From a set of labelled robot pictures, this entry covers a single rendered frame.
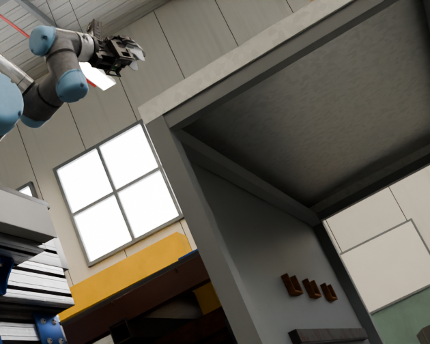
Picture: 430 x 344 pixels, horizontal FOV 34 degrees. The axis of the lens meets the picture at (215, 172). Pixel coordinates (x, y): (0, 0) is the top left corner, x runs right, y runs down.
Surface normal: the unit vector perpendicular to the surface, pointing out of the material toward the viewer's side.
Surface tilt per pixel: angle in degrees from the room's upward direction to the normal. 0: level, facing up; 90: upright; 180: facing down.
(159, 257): 90
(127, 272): 90
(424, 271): 90
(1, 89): 97
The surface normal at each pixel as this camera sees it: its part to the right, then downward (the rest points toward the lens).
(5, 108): 0.70, -0.40
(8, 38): 0.39, 0.86
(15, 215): 0.87, -0.47
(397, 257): -0.31, -0.23
